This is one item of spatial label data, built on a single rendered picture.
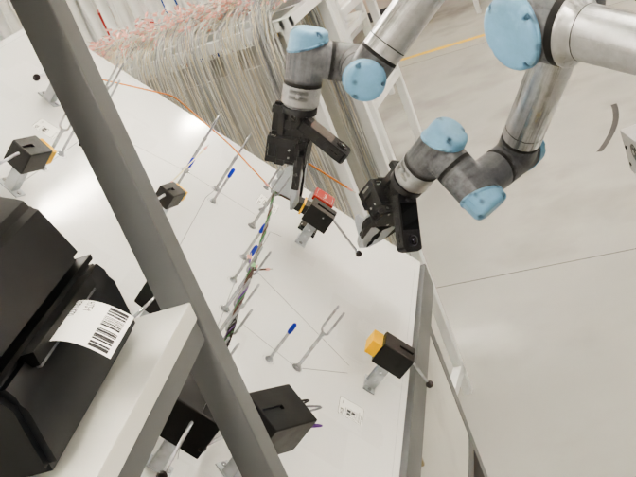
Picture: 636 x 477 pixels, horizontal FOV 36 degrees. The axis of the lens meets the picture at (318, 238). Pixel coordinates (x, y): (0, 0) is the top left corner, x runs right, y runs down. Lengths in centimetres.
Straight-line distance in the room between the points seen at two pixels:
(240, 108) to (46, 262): 193
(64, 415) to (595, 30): 96
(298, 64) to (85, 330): 116
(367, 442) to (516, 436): 155
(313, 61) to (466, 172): 36
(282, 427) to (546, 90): 78
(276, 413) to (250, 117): 155
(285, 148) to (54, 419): 125
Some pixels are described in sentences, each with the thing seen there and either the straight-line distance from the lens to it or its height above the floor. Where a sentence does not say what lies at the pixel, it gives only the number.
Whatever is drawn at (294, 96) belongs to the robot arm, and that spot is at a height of 140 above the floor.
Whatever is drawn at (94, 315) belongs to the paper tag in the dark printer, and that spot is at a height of 153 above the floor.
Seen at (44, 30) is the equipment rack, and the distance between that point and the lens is 94.
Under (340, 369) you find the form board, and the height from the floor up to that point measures 98.
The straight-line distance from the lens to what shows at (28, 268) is 88.
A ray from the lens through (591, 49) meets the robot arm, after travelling 149.
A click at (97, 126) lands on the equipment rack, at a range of 94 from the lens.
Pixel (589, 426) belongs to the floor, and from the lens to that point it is 314.
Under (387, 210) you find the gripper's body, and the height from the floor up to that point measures 114.
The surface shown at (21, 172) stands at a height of 152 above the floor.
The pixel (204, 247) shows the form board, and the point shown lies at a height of 124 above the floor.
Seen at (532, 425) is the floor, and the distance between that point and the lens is 321.
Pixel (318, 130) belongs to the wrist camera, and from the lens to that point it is 196.
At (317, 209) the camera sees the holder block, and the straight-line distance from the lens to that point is 201.
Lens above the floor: 181
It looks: 20 degrees down
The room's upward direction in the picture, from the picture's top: 22 degrees counter-clockwise
